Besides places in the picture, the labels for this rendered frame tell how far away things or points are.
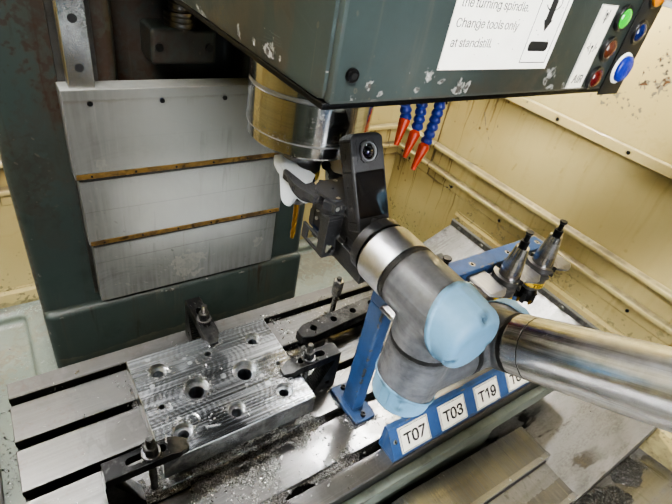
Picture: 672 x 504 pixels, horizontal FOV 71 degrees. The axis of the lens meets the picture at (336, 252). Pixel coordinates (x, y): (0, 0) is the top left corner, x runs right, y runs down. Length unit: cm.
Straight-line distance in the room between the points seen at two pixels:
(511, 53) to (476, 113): 124
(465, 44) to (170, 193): 81
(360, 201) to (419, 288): 13
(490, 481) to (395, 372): 77
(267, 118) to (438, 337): 31
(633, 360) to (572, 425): 98
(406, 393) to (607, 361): 20
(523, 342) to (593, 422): 95
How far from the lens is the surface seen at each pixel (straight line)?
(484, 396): 115
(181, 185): 112
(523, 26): 51
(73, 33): 97
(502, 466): 131
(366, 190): 54
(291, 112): 56
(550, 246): 105
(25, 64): 102
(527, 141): 162
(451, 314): 45
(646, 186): 147
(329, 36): 37
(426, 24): 42
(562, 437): 148
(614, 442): 151
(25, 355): 164
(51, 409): 109
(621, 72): 68
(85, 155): 104
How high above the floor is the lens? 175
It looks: 36 degrees down
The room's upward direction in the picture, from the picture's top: 12 degrees clockwise
